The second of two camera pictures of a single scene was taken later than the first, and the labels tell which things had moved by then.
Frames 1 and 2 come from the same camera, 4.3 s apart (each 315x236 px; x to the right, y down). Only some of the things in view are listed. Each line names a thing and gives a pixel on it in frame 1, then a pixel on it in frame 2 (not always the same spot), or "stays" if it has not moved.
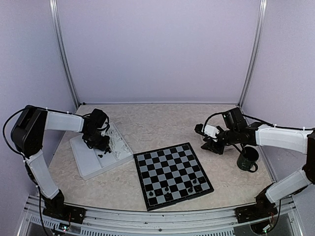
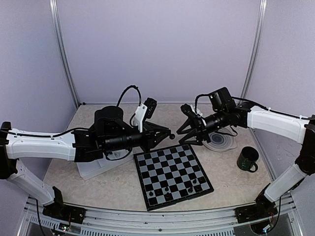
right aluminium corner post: [255, 59] stays
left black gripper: [103, 147] to [149, 135]
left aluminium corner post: [54, 15] stays
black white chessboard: [171, 175] stays
